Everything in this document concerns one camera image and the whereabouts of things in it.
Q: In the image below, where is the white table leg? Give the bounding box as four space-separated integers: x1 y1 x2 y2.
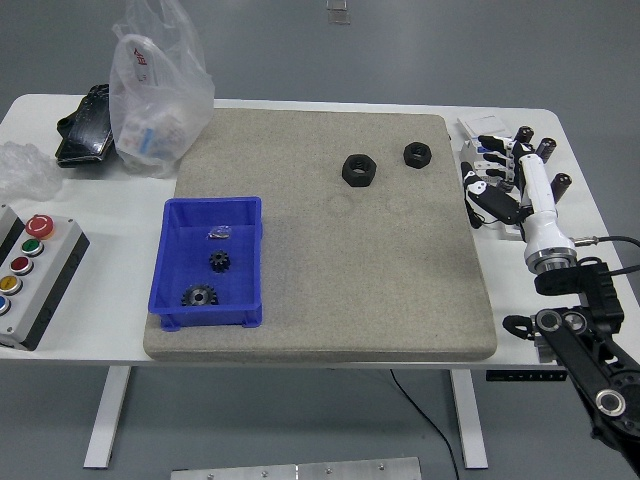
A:
448 368 489 470
82 365 132 470

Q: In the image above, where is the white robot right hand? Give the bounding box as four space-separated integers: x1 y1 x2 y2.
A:
458 132 576 257

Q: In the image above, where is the large black hex nut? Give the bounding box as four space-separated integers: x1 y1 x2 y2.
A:
341 153 378 188

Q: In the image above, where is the small black gear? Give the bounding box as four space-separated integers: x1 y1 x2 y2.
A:
207 249 232 274

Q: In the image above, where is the blue plastic box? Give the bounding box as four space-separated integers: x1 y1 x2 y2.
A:
148 196 265 333

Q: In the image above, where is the crumpled clear plastic wrap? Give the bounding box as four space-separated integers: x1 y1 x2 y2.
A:
0 141 64 201

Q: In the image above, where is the large black gear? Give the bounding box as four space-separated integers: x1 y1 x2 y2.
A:
180 283 220 308

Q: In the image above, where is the grey push-button control box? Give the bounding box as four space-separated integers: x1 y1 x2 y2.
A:
0 203 91 351

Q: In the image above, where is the small black hex nut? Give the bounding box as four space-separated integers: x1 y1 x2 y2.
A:
402 141 433 169

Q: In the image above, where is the silver metal plate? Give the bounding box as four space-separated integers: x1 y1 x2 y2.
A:
170 456 422 480

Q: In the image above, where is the black table control panel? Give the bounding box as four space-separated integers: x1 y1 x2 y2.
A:
485 369 569 383

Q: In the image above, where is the black floor cable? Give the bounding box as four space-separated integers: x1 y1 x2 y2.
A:
389 368 461 480

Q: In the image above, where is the black gloves pack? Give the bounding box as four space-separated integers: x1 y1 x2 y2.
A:
54 83 117 169

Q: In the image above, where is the grey-brown foam mat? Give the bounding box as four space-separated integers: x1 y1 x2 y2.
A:
142 107 500 362

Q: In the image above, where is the white circuit breaker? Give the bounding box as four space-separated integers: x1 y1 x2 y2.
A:
459 138 504 187

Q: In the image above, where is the black adapter cord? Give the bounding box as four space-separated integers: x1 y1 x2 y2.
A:
463 197 485 230

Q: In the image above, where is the clear floor fixture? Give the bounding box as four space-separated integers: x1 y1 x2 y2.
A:
324 0 354 25

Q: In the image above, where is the clear plastic bag with contents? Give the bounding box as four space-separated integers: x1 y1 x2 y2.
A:
108 0 216 180

